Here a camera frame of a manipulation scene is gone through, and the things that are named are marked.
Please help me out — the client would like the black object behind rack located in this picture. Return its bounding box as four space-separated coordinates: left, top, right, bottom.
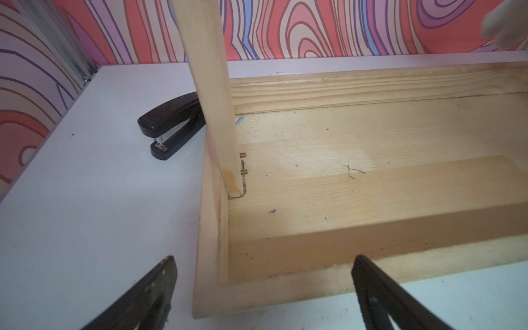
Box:
137 92 206 160

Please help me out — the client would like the wooden hanging rack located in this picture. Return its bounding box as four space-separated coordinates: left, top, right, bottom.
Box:
175 1 527 318

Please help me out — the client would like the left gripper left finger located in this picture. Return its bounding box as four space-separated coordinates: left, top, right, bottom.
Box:
83 256 177 329

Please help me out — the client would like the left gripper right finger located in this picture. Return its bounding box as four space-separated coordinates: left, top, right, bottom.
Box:
351 254 451 329

